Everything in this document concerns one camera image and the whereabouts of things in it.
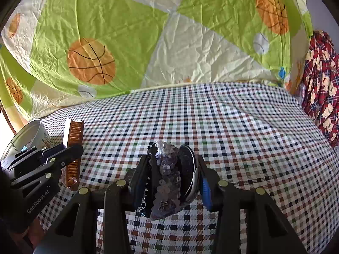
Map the red plaid printed cloth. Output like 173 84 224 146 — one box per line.
300 30 339 147

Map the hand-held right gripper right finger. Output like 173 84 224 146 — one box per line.
197 155 308 254

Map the round dark cookie tin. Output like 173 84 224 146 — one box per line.
0 119 52 172

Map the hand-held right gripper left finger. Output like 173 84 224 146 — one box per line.
34 153 151 254

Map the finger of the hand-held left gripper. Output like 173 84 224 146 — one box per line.
11 143 84 191
12 146 40 175

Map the checkered tablecloth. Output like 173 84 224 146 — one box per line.
37 82 339 254

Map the black sequined hair claw clip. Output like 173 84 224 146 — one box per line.
144 141 198 220

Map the basketball print bed sheet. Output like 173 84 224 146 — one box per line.
0 0 314 121

